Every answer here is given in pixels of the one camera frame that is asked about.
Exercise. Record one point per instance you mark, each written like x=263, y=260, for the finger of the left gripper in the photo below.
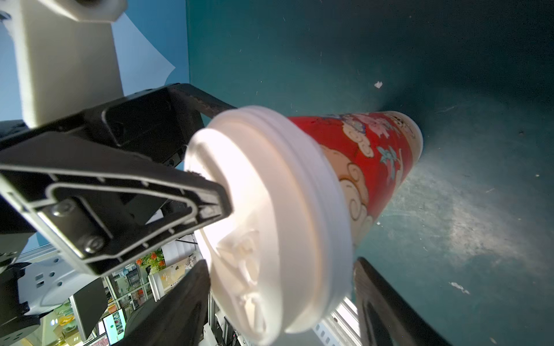
x=156, y=123

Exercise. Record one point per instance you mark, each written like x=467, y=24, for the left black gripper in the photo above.
x=100, y=207

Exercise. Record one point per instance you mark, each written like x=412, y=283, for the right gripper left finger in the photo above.
x=178, y=318

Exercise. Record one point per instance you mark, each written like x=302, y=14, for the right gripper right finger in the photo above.
x=385, y=318

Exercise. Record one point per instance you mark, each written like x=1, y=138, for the white cup lid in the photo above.
x=282, y=260

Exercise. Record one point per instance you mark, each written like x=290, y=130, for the red paper cup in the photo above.
x=371, y=154

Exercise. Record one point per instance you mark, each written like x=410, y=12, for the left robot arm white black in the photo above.
x=40, y=279

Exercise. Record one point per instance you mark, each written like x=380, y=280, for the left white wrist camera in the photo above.
x=65, y=55

